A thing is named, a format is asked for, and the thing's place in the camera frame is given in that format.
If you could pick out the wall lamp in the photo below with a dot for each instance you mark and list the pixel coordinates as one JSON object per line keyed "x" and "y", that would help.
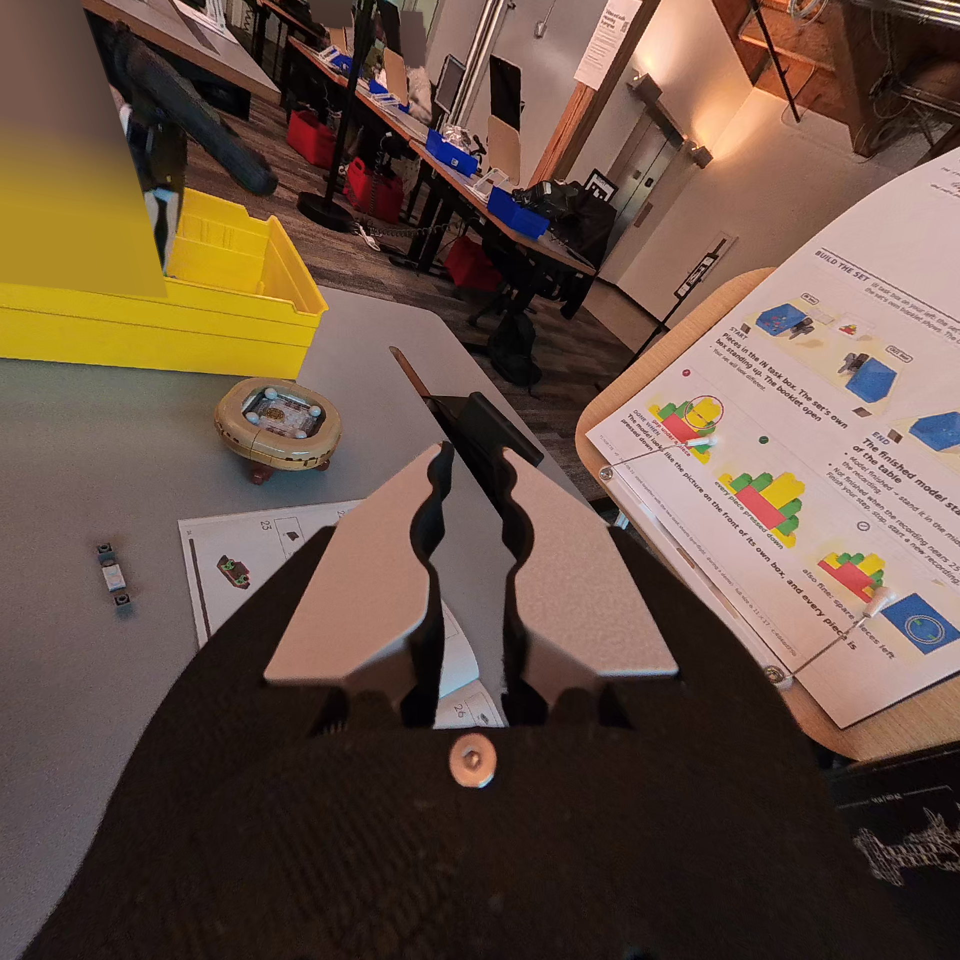
{"x": 652, "y": 94}

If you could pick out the black printed box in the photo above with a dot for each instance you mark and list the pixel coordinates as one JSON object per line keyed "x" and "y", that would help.
{"x": 900, "y": 810}

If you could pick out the black bag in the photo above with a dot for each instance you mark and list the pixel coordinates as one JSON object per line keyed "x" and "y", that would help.
{"x": 570, "y": 206}

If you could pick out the white power strip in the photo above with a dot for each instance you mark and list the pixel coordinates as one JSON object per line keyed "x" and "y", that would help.
{"x": 366, "y": 236}

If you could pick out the black sign stand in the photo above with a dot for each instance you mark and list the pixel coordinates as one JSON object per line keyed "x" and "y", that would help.
{"x": 701, "y": 270}

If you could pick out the brown wooden strip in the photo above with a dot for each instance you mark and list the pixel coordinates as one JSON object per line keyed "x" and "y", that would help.
{"x": 409, "y": 367}

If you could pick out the black-framed tag sign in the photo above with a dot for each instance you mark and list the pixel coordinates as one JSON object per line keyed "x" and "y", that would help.
{"x": 602, "y": 187}

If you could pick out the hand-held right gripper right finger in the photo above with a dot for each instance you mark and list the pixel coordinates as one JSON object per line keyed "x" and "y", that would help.
{"x": 585, "y": 600}

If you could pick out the black monitor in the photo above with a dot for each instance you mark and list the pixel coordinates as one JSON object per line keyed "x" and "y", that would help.
{"x": 505, "y": 82}

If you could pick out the printed instruction sheet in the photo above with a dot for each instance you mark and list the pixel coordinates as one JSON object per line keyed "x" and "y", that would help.
{"x": 885, "y": 247}

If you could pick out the wooden book stand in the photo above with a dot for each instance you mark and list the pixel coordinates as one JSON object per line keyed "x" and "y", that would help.
{"x": 660, "y": 352}

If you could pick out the blue storage bin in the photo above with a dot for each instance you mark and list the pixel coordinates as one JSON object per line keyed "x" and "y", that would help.
{"x": 517, "y": 214}
{"x": 450, "y": 154}

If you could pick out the small grey brick assembly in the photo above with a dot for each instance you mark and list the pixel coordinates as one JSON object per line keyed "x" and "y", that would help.
{"x": 114, "y": 577}

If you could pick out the black slanted pole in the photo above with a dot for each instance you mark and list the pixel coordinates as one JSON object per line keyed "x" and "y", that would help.
{"x": 776, "y": 60}

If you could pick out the grey-topped table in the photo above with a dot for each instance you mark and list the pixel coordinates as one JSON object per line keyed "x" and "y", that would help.
{"x": 225, "y": 67}

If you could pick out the tan round brick model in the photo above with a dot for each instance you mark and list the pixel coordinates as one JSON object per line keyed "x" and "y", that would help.
{"x": 277, "y": 435}

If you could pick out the dark rectangular box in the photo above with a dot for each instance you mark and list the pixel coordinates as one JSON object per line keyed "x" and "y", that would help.
{"x": 499, "y": 427}

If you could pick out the white paper notice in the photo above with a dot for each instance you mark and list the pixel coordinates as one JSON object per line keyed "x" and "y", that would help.
{"x": 607, "y": 41}

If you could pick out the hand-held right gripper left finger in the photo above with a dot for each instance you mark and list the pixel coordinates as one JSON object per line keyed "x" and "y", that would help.
{"x": 352, "y": 600}

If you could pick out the dark rounded bar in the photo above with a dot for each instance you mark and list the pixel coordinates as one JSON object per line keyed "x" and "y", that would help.
{"x": 210, "y": 127}

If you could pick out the long wooden table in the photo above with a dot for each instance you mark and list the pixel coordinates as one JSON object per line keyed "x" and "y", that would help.
{"x": 555, "y": 251}

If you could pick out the beige board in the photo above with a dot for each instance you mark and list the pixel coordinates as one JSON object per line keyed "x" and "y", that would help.
{"x": 504, "y": 150}

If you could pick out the red storage bin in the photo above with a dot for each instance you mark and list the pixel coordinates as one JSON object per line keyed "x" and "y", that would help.
{"x": 375, "y": 191}
{"x": 472, "y": 262}
{"x": 311, "y": 139}

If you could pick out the brick instruction booklet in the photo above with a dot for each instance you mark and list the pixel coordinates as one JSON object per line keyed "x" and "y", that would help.
{"x": 247, "y": 540}

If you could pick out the grey desk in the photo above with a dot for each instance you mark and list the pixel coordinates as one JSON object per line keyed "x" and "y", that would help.
{"x": 112, "y": 450}

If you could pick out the black floor stand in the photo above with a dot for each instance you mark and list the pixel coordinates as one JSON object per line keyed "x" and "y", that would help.
{"x": 324, "y": 211}

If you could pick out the grey monitor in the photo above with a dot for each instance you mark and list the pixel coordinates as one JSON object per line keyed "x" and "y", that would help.
{"x": 450, "y": 82}

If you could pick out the black backpack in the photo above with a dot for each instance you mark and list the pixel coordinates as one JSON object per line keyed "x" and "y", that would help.
{"x": 514, "y": 349}

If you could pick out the yellow plastic bin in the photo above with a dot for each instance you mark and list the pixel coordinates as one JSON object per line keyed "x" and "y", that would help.
{"x": 225, "y": 330}

